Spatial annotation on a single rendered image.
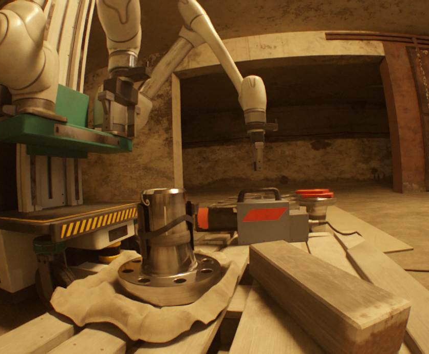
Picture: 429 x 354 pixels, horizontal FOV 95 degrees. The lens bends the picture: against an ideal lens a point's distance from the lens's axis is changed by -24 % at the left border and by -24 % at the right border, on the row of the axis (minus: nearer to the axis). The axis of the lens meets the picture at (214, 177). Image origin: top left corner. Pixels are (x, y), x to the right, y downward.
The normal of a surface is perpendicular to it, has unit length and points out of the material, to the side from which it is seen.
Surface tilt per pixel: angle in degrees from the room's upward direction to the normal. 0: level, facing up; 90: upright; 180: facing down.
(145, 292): 90
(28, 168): 90
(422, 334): 0
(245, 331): 0
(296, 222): 90
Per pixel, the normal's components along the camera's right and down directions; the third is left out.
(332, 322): -0.98, 0.04
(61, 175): 0.98, -0.04
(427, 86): -0.26, 0.01
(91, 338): -0.04, -1.00
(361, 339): 0.18, -0.01
